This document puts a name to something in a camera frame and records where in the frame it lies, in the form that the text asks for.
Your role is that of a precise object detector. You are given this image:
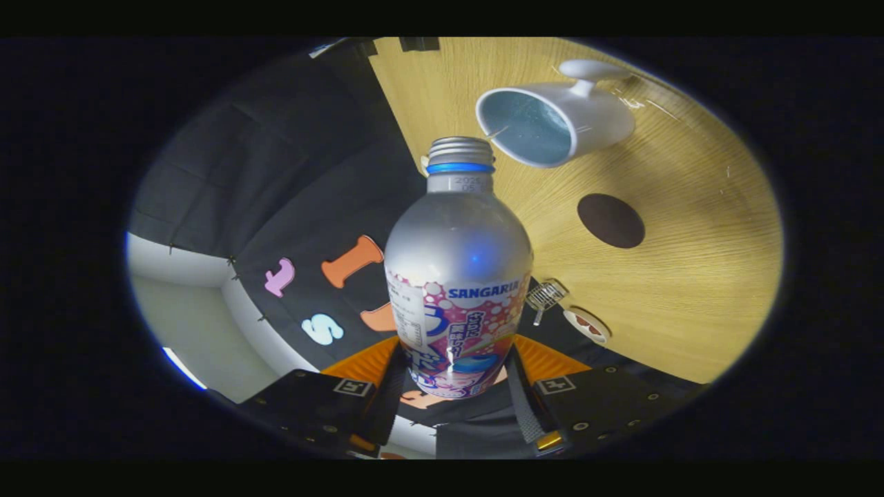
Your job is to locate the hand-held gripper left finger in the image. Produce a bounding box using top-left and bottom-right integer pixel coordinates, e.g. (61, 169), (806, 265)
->
(238, 336), (410, 458)

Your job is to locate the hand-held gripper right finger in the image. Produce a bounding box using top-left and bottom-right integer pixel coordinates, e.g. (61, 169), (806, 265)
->
(504, 335), (712, 456)

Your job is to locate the silver bottle with colourful label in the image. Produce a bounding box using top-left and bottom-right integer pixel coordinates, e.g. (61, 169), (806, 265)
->
(383, 136), (534, 400)

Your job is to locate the brown round coaster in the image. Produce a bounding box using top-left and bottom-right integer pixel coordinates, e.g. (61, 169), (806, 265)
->
(577, 193), (646, 249)

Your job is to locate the white cup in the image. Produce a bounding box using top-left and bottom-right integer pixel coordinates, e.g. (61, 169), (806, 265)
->
(475, 59), (636, 168)

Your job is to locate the white plate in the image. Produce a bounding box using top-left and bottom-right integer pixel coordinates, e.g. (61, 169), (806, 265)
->
(563, 307), (611, 344)

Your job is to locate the wooden table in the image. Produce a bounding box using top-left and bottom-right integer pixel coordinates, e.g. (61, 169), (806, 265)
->
(368, 38), (785, 384)

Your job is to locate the ceiling light strip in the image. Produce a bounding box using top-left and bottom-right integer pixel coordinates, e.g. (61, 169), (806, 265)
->
(162, 347), (208, 391)

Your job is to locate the black backdrop cloth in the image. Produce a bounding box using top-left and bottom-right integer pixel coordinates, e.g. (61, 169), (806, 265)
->
(128, 38), (705, 460)

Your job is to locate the wire mesh holder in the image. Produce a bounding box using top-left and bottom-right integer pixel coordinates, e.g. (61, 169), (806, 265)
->
(525, 280), (570, 327)

